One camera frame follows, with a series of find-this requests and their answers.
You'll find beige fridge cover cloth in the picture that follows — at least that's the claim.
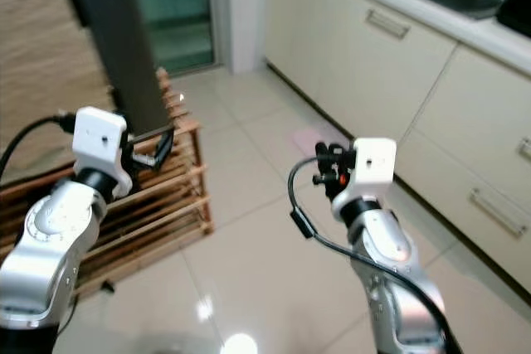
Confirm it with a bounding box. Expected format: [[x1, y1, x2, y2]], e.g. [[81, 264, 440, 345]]
[[0, 0, 113, 185]]

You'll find wooden slatted rack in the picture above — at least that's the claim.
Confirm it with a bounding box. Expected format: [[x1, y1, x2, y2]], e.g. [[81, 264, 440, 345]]
[[0, 68, 214, 301]]

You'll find cream sink cabinet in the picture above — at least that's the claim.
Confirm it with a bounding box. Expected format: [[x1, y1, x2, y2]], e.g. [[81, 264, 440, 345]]
[[264, 0, 531, 297]]

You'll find green glass door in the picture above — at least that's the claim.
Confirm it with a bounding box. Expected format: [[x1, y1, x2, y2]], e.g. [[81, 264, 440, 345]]
[[129, 0, 217, 73]]

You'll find black appliance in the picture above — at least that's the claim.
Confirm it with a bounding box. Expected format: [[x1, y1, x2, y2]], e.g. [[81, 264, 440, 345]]
[[495, 0, 531, 40]]

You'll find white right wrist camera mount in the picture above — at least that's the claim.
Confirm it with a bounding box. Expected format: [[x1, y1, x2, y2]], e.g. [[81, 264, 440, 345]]
[[332, 137, 397, 221]]

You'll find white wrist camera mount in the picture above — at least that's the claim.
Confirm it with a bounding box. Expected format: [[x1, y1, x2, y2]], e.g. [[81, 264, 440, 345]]
[[332, 137, 397, 221], [73, 107, 134, 199]]

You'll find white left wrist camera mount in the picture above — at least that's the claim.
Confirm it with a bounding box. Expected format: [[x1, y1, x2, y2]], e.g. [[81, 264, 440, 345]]
[[73, 107, 134, 199]]

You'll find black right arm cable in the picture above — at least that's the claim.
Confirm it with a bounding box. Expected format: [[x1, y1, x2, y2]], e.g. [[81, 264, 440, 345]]
[[288, 155, 465, 354]]

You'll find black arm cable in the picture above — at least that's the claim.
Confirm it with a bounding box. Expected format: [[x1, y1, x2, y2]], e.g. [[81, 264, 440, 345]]
[[288, 155, 465, 354], [0, 114, 76, 177]]

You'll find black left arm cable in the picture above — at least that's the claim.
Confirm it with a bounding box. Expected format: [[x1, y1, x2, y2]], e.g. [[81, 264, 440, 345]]
[[0, 114, 76, 177]]

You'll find silver cabinet handle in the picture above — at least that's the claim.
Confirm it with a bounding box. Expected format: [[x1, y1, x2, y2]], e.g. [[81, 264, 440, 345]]
[[469, 188, 528, 237], [367, 8, 412, 38]]

